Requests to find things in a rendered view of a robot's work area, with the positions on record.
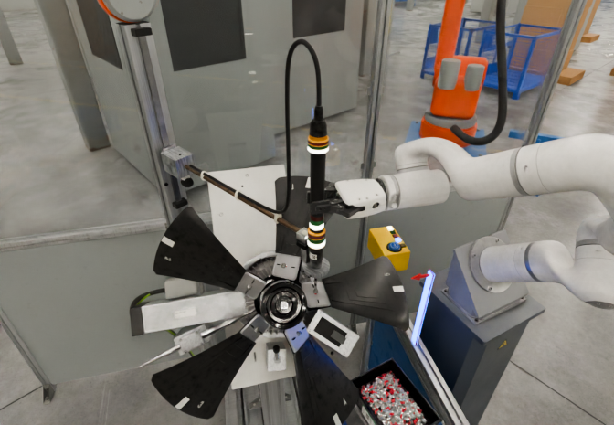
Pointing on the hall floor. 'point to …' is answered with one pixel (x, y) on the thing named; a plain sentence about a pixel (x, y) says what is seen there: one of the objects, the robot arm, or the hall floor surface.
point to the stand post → (273, 402)
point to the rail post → (366, 345)
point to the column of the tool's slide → (133, 59)
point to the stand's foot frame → (234, 412)
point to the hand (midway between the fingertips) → (317, 201)
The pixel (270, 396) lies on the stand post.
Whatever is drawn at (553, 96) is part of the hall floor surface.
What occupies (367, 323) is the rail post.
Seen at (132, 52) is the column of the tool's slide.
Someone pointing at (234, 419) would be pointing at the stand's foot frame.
